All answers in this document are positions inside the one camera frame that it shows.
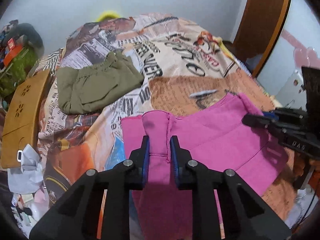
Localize pink wall decoration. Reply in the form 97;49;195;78
282;29;320;68

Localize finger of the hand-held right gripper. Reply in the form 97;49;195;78
242;114;285;137
262;108;309;120

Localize brown wooden board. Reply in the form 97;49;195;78
0;67;52;169

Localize green patterned bag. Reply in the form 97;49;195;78
0;47;38;100

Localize pink hoodie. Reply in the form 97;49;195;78
120;92;289;240

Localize brown wooden door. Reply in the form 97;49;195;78
235;0;293;77

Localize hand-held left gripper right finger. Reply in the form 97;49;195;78
170;135;292;240

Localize grey plush toy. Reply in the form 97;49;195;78
15;22;44;53

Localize yellow plastic basin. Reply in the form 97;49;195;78
96;10;120;22

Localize orange box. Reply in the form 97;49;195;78
4;38;23;65

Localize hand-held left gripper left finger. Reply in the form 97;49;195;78
29;135;150;240

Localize grey cloth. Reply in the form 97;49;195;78
7;145;44;195

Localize printed blanket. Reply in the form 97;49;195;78
37;14;295;230

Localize olive green pants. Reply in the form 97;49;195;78
56;51;145;114

